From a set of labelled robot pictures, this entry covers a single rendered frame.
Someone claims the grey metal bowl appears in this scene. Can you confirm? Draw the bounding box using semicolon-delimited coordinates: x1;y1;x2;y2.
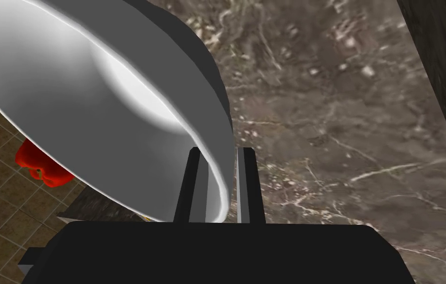
0;0;235;223

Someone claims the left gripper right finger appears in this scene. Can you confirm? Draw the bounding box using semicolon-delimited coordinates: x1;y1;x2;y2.
235;147;267;225

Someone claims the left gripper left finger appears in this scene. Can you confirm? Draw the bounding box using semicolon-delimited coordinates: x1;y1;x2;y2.
173;146;210;224

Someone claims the red bell pepper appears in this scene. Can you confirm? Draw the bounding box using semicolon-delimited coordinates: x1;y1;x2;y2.
15;139;75;188

